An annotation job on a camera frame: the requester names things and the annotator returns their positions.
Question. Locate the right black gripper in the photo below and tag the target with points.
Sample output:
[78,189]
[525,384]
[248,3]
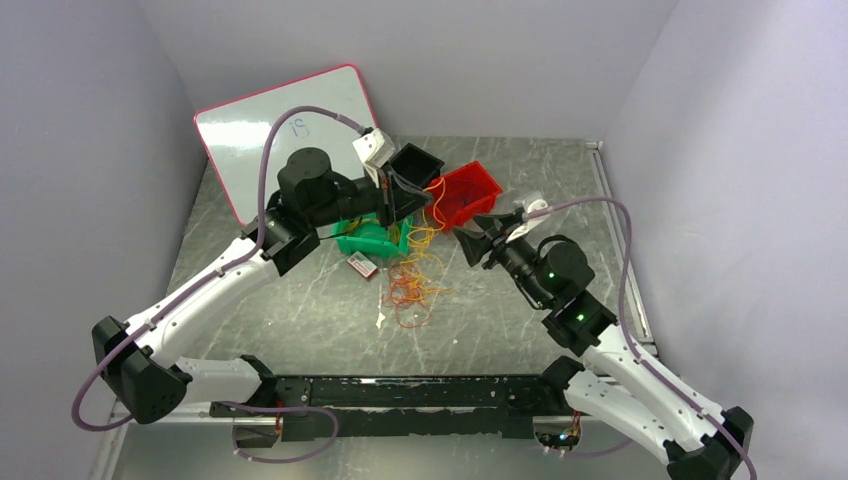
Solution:
[476,243]

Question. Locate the pink framed whiteboard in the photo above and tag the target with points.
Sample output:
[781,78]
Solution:
[234,132]

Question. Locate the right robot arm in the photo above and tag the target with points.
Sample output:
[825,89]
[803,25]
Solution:
[609,375]

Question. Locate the green plastic bin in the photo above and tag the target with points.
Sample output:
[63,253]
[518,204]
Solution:
[366,235]

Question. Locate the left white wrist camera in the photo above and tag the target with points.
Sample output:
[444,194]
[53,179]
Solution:
[374,149]

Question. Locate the aluminium frame rail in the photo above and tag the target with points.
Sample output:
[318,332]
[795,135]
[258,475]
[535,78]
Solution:
[246,389]

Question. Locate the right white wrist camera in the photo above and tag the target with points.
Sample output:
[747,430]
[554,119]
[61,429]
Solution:
[534,210]

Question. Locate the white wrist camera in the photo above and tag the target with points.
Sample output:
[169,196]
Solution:
[374,149]
[534,210]

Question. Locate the small red white box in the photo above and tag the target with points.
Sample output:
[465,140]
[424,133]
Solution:
[366,268]

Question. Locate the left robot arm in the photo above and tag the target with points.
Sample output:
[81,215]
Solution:
[145,364]

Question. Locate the black plastic bin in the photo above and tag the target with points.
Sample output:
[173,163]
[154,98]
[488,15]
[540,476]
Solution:
[416,165]

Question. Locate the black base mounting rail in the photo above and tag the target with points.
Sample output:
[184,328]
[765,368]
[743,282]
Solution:
[510,406]

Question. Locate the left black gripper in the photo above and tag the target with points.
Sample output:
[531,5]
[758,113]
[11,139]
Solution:
[395,198]

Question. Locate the red plastic bin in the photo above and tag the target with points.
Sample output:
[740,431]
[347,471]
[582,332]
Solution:
[462,193]

